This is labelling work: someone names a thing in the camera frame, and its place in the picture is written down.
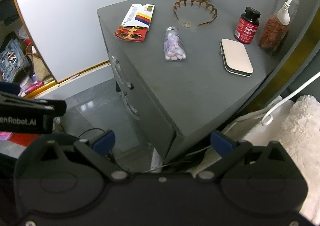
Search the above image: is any white bedsheet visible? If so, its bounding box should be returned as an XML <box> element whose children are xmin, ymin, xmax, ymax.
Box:
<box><xmin>186</xmin><ymin>96</ymin><xmax>295</xmax><ymax>176</ymax></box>

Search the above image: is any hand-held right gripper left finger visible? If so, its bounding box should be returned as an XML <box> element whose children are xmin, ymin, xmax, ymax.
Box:
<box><xmin>30</xmin><ymin>130</ymin><xmax>133</xmax><ymax>184</ymax></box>

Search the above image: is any grey nightstand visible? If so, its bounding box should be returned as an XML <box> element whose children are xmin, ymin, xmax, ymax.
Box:
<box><xmin>97</xmin><ymin>0</ymin><xmax>308</xmax><ymax>166</ymax></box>

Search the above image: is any clear bag of red flakes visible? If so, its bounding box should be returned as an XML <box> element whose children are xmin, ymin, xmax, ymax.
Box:
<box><xmin>259</xmin><ymin>0</ymin><xmax>300</xmax><ymax>54</ymax></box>

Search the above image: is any white fluffy blanket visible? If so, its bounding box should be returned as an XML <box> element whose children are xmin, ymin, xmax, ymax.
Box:
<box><xmin>276</xmin><ymin>94</ymin><xmax>320</xmax><ymax>224</ymax></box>

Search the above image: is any looped white cable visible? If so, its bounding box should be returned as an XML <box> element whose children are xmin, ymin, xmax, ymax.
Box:
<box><xmin>260</xmin><ymin>71</ymin><xmax>320</xmax><ymax>126</ymax></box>

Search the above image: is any pink bottle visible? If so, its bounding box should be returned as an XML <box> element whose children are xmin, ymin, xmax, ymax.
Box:
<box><xmin>24</xmin><ymin>81</ymin><xmax>45</xmax><ymax>94</ymax></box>

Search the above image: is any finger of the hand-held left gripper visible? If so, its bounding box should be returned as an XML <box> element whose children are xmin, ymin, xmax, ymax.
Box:
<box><xmin>0</xmin><ymin>91</ymin><xmax>67</xmax><ymax>117</ymax></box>

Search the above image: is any silver purple packet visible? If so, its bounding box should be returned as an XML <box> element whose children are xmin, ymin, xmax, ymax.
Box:
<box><xmin>164</xmin><ymin>26</ymin><xmax>187</xmax><ymax>62</ymax></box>

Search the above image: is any red flat object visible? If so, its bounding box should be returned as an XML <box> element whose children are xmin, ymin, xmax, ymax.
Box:
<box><xmin>0</xmin><ymin>132</ymin><xmax>38</xmax><ymax>153</ymax></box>

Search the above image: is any black cable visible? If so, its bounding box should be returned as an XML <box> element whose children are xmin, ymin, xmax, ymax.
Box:
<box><xmin>77</xmin><ymin>128</ymin><xmax>120</xmax><ymax>166</ymax></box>

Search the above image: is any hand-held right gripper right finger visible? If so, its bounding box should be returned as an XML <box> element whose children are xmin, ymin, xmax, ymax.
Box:
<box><xmin>194</xmin><ymin>130</ymin><xmax>298</xmax><ymax>184</ymax></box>

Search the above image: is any beige clasp case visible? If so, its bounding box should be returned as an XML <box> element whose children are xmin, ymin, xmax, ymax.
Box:
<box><xmin>220</xmin><ymin>38</ymin><xmax>254</xmax><ymax>77</ymax></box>

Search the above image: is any grey headboard with gold trim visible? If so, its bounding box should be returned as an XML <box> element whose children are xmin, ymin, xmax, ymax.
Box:
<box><xmin>247</xmin><ymin>0</ymin><xmax>320</xmax><ymax>116</ymax></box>

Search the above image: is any grey nightstand drawer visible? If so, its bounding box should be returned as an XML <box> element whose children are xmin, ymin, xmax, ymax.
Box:
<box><xmin>100</xmin><ymin>21</ymin><xmax>167</xmax><ymax>164</ymax></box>
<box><xmin>98</xmin><ymin>12</ymin><xmax>177</xmax><ymax>151</ymax></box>

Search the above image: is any brown bead necklace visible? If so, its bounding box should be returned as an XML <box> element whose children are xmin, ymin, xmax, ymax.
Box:
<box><xmin>172</xmin><ymin>0</ymin><xmax>218</xmax><ymax>27</ymax></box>

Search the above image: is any gold-framed mirror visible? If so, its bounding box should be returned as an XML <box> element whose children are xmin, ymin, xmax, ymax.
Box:
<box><xmin>7</xmin><ymin>0</ymin><xmax>150</xmax><ymax>84</ymax></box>

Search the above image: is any blue printed bag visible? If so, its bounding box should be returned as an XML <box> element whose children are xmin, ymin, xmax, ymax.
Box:
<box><xmin>0</xmin><ymin>38</ymin><xmax>25</xmax><ymax>82</ymax></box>

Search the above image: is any brown woven bag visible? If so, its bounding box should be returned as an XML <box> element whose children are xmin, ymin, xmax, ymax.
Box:
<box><xmin>22</xmin><ymin>39</ymin><xmax>52</xmax><ymax>84</ymax></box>

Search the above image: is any white packet with red mask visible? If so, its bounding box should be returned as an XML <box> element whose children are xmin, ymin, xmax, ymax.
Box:
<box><xmin>114</xmin><ymin>3</ymin><xmax>155</xmax><ymax>43</ymax></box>

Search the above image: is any white plastic bag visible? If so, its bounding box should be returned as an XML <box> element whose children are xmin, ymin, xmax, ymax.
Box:
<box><xmin>150</xmin><ymin>148</ymin><xmax>166</xmax><ymax>173</ymax></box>

